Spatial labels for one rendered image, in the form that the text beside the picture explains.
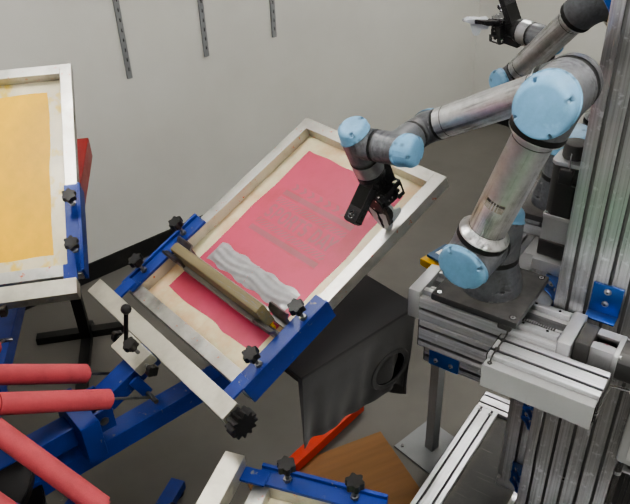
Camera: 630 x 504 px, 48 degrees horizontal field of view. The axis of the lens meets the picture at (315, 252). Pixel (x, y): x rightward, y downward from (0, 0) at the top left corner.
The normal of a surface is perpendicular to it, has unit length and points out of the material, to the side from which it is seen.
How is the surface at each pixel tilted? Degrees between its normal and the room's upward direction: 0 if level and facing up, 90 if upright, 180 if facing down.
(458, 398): 0
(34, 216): 32
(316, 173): 24
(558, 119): 83
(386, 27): 90
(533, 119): 83
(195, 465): 0
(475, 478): 0
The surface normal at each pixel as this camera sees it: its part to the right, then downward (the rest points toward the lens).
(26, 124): 0.07, -0.42
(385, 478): -0.04, -0.83
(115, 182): 0.66, 0.40
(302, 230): -0.33, -0.61
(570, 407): -0.57, 0.47
